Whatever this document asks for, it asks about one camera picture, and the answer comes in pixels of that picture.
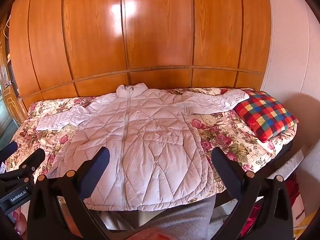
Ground person's left hand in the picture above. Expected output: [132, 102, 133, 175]
[13, 209, 28, 235]

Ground wooden door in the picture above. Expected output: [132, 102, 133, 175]
[0, 17, 28, 135]

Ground wooden wardrobe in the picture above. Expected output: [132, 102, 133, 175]
[7, 0, 272, 110]

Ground person's grey trousers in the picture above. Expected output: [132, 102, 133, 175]
[99, 192, 217, 240]

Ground white quilted jacket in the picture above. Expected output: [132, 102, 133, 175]
[36, 84, 250, 212]

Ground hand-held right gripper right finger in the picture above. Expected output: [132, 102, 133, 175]
[211, 147, 293, 240]

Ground checkered pillow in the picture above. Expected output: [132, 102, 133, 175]
[234, 89, 300, 142]

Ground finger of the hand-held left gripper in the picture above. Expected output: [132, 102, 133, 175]
[0, 148, 46, 184]
[0, 141, 18, 161]

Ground floral bedspread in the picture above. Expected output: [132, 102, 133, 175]
[5, 87, 298, 198]

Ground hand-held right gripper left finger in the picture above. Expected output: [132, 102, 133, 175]
[27, 147, 111, 240]

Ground white panel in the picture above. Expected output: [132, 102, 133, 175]
[272, 150, 310, 180]

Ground yellow object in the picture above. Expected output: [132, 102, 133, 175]
[292, 210, 318, 238]

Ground dark bed frame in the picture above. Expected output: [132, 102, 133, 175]
[212, 137, 300, 205]

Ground red cloth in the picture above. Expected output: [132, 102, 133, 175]
[240, 177, 300, 240]

